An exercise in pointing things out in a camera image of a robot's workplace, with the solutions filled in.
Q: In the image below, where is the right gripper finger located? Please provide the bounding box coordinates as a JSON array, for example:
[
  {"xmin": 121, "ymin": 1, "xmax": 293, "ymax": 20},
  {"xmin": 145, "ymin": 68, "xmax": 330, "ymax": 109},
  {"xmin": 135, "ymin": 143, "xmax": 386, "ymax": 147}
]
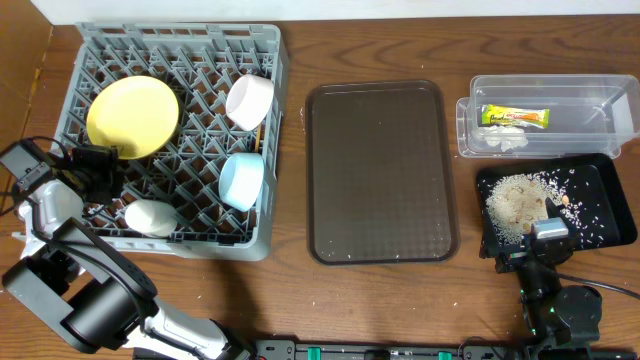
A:
[
  {"xmin": 545, "ymin": 197, "xmax": 569, "ymax": 223},
  {"xmin": 479, "ymin": 212, "xmax": 500, "ymax": 259}
]

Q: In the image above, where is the rice food waste pile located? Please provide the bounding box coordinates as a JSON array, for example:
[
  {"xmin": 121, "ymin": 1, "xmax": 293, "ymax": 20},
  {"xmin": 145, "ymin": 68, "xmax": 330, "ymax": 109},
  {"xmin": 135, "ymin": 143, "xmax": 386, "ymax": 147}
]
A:
[{"xmin": 482, "ymin": 169, "xmax": 605, "ymax": 244}]

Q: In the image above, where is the yellow round plate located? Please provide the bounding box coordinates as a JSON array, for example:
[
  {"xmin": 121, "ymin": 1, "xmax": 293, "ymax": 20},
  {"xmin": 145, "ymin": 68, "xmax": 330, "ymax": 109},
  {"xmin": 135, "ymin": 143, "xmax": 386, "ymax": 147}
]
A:
[{"xmin": 86, "ymin": 76, "xmax": 181, "ymax": 160}]

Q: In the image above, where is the white paper cup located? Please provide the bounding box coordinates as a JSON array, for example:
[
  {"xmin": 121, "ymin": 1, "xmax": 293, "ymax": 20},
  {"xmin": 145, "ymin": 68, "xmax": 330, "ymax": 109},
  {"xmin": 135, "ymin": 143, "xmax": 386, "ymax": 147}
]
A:
[{"xmin": 125, "ymin": 199, "xmax": 178, "ymax": 238}]

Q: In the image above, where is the white tissue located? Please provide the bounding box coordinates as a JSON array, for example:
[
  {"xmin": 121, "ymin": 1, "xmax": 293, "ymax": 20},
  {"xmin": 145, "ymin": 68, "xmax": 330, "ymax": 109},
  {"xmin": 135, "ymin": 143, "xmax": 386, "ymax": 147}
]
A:
[{"xmin": 481, "ymin": 125, "xmax": 528, "ymax": 152}]

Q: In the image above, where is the green snack wrapper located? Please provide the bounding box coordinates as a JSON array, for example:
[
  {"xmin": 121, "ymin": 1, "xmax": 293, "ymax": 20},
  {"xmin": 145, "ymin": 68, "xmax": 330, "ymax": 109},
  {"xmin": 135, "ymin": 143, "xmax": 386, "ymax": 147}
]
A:
[{"xmin": 481, "ymin": 104, "xmax": 550, "ymax": 129}]

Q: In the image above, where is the light blue bowl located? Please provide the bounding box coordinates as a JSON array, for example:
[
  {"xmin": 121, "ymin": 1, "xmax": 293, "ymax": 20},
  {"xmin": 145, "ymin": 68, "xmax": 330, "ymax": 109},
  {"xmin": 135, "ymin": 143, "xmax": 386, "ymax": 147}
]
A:
[{"xmin": 218, "ymin": 153, "xmax": 265, "ymax": 212}]

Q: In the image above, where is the white pink bowl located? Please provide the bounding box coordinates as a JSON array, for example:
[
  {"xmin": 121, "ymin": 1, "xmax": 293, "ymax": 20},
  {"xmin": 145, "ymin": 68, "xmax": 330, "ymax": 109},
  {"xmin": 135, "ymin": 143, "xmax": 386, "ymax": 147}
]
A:
[{"xmin": 225, "ymin": 74, "xmax": 274, "ymax": 131}]

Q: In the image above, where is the wooden chopstick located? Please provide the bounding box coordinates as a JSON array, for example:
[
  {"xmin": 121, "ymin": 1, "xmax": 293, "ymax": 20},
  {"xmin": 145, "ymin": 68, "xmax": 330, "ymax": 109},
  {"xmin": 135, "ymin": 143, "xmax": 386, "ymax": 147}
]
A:
[{"xmin": 254, "ymin": 125, "xmax": 263, "ymax": 153}]

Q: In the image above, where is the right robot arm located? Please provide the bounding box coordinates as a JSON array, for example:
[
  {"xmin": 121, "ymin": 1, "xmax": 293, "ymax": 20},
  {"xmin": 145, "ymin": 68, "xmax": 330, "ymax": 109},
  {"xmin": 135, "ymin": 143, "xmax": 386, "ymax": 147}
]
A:
[{"xmin": 480, "ymin": 199, "xmax": 602, "ymax": 359}]

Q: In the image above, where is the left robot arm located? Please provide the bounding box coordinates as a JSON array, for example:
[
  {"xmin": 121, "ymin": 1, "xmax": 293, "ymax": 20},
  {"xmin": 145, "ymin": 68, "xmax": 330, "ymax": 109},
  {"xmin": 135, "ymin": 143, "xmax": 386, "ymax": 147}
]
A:
[{"xmin": 1, "ymin": 139, "xmax": 256, "ymax": 359}]

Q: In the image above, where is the black rectangular tray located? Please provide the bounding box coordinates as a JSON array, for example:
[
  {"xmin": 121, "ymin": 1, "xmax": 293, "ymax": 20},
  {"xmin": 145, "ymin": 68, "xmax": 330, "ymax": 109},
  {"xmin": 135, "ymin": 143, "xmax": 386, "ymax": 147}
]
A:
[{"xmin": 477, "ymin": 153, "xmax": 638, "ymax": 258}]

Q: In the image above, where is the clear plastic bin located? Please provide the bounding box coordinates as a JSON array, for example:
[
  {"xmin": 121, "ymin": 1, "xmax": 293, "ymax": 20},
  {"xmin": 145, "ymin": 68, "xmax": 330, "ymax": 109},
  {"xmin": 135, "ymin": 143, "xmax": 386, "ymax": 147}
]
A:
[{"xmin": 456, "ymin": 74, "xmax": 639, "ymax": 159}]

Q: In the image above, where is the grey plastic dish rack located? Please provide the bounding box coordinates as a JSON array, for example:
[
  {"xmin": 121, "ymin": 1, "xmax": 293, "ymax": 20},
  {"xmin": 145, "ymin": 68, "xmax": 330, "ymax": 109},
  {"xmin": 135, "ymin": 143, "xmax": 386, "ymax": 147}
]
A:
[{"xmin": 50, "ymin": 23, "xmax": 287, "ymax": 261}]

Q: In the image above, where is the dark brown serving tray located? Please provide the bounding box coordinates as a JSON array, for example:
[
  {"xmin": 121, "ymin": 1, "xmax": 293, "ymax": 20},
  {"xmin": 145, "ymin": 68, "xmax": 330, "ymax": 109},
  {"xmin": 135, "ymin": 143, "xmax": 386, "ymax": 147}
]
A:
[{"xmin": 306, "ymin": 80, "xmax": 460, "ymax": 266}]

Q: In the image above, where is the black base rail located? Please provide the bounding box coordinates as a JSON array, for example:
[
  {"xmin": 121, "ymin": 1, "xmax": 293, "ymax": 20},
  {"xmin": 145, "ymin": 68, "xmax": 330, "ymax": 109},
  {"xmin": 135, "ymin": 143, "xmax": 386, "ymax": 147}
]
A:
[{"xmin": 132, "ymin": 337, "xmax": 640, "ymax": 360}]

